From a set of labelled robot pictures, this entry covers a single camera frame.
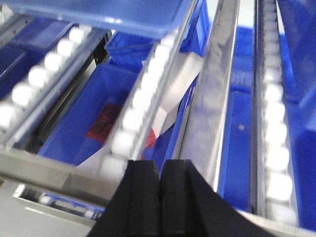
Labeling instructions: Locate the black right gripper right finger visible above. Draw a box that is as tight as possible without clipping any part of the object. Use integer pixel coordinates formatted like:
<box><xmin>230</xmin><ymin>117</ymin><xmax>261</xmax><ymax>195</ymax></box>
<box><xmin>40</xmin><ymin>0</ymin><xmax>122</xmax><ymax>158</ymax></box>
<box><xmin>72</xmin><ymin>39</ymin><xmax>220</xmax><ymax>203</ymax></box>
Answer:
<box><xmin>160</xmin><ymin>160</ymin><xmax>272</xmax><ymax>237</ymax></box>

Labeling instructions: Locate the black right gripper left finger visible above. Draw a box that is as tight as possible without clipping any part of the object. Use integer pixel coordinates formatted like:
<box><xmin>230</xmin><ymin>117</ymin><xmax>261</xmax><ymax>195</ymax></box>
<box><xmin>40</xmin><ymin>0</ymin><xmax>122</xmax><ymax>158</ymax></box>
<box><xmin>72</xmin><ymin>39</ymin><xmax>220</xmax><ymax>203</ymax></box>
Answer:
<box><xmin>88</xmin><ymin>160</ymin><xmax>160</xmax><ymax>237</ymax></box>

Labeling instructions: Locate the blue plastic tray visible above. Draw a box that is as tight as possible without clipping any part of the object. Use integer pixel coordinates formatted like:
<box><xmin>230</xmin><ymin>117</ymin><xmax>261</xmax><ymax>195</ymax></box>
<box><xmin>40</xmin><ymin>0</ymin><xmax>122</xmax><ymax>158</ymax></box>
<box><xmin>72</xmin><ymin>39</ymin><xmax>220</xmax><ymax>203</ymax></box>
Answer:
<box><xmin>1</xmin><ymin>0</ymin><xmax>192</xmax><ymax>39</ymax></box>

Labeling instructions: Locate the white roller conveyor track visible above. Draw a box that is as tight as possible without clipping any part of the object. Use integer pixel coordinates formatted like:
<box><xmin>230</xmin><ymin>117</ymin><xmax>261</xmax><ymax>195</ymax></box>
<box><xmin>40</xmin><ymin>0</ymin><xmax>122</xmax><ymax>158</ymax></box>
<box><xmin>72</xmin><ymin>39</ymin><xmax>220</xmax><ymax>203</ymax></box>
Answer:
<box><xmin>95</xmin><ymin>0</ymin><xmax>197</xmax><ymax>180</ymax></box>

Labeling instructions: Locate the white roller track right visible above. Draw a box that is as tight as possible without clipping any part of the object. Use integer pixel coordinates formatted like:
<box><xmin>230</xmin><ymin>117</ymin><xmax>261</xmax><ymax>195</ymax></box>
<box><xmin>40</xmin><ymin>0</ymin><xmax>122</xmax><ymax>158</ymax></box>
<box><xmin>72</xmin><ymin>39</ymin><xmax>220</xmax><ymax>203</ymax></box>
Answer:
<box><xmin>251</xmin><ymin>0</ymin><xmax>299</xmax><ymax>227</ymax></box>

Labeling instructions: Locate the blue bin with red packet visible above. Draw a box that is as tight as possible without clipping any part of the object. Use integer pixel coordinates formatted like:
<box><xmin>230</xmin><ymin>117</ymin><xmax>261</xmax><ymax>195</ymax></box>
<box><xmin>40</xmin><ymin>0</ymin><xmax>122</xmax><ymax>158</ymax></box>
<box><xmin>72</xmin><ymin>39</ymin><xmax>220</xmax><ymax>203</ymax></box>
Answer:
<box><xmin>37</xmin><ymin>63</ymin><xmax>196</xmax><ymax>166</ymax></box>

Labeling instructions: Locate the white roller track left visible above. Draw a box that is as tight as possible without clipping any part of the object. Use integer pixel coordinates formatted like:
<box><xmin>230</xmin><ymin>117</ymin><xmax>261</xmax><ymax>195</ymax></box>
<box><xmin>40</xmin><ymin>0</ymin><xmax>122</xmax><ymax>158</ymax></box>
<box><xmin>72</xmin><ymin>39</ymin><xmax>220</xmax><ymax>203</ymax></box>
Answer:
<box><xmin>0</xmin><ymin>26</ymin><xmax>106</xmax><ymax>147</ymax></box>

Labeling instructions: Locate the silver metal shelf rail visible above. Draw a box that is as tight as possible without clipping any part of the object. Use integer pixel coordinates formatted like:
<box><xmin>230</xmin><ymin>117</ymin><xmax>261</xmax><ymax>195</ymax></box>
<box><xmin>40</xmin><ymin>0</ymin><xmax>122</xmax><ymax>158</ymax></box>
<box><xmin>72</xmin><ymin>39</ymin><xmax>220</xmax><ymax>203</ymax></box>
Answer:
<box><xmin>173</xmin><ymin>0</ymin><xmax>240</xmax><ymax>191</ymax></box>

